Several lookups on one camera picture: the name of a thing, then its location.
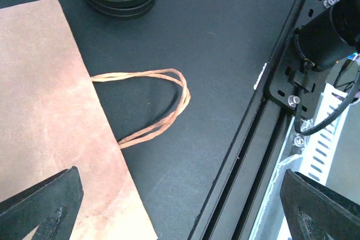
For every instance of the white slotted cable duct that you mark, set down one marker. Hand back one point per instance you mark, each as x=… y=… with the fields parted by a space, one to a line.
x=312 y=156

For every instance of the brown paper bag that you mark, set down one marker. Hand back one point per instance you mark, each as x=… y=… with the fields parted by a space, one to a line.
x=52 y=119

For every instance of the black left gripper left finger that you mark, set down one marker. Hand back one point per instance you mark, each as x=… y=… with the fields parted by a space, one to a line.
x=50 y=208

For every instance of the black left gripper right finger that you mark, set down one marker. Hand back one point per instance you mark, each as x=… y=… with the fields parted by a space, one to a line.
x=313 y=211

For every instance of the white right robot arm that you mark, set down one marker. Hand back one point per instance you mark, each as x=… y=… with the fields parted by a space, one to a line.
x=330 y=36

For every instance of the black front aluminium rail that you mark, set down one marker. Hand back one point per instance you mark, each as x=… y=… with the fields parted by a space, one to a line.
x=232 y=205

